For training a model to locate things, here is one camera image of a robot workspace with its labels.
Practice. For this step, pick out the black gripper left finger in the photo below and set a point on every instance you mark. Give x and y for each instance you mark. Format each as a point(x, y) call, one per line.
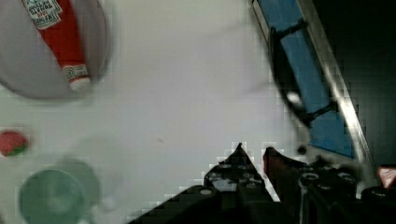
point(237, 169)

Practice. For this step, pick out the grey round plate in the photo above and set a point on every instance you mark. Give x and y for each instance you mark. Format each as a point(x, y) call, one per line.
point(28, 66)

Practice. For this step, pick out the green metal cup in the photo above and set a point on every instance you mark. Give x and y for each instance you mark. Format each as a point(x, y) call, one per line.
point(69, 191)

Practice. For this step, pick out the pink toy strawberry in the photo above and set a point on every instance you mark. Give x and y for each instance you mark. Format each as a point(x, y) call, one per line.
point(12, 143)

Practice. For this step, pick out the red ketchup bottle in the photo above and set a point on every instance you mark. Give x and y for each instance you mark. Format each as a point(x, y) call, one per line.
point(56, 22)

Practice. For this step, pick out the black toaster oven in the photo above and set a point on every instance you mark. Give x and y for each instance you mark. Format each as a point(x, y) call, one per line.
point(333, 63)

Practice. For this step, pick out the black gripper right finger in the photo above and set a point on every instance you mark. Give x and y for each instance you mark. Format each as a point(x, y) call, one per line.
point(284, 174)

